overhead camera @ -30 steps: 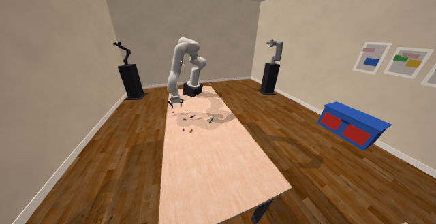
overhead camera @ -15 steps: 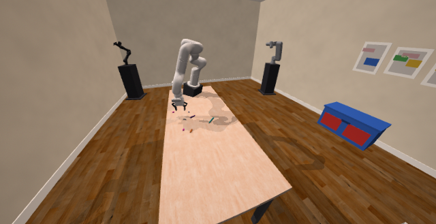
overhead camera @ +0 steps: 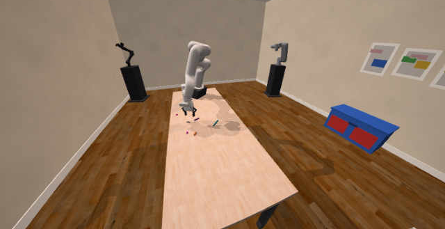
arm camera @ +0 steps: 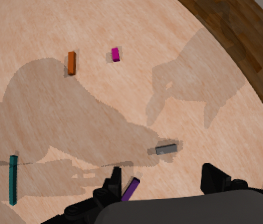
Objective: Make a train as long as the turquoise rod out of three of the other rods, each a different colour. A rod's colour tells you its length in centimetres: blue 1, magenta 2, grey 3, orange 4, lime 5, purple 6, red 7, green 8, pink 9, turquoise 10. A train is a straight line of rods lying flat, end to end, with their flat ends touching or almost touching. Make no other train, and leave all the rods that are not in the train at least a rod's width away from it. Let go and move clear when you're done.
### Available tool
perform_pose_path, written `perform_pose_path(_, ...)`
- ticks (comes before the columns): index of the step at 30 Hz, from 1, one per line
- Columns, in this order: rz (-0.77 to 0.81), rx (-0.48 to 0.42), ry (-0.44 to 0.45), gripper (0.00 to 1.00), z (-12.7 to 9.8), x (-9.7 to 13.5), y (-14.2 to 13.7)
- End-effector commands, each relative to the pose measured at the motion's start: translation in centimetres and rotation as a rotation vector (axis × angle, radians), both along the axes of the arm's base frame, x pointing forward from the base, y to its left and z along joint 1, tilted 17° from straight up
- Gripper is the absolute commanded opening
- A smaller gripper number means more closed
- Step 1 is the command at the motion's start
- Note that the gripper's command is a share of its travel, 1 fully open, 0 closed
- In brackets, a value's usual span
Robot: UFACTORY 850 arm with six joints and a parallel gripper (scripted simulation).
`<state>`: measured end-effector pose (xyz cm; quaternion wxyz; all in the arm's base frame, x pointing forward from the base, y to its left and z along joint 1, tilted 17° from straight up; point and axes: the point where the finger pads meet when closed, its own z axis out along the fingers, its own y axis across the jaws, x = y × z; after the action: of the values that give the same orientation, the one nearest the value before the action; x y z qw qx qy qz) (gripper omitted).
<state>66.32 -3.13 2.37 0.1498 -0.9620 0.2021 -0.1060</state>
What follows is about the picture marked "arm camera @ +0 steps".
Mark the purple rod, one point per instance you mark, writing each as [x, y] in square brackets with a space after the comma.
[131, 188]

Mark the small magenta block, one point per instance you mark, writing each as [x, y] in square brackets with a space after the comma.
[115, 54]

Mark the orange rod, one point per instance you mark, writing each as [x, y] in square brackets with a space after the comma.
[71, 63]

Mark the turquoise rod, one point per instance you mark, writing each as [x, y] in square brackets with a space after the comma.
[13, 180]

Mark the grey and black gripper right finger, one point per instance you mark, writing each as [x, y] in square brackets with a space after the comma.
[213, 180]

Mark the grey rod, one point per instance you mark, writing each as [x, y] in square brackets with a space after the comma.
[166, 149]

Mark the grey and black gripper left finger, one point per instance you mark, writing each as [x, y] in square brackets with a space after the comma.
[86, 211]

